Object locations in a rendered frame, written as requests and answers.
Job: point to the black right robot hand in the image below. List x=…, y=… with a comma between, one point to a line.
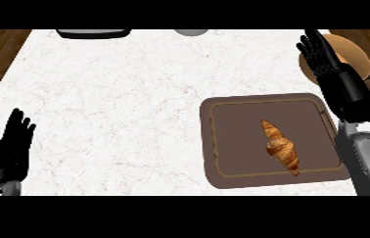
x=336, y=78

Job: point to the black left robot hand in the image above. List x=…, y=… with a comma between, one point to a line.
x=15, y=144

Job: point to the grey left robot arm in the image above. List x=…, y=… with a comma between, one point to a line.
x=10, y=187

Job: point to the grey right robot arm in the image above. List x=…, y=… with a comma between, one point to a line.
x=355, y=157

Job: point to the round tan wooden pot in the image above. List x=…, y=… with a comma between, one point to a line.
x=346, y=52

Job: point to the brown rectangular tray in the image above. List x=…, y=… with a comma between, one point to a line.
x=270, y=140

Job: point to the golden brown croissant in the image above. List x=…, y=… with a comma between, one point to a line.
x=281, y=147

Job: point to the grey round object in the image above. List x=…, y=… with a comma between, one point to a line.
x=190, y=32

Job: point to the black and grey appliance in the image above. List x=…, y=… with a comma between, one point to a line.
x=93, y=33

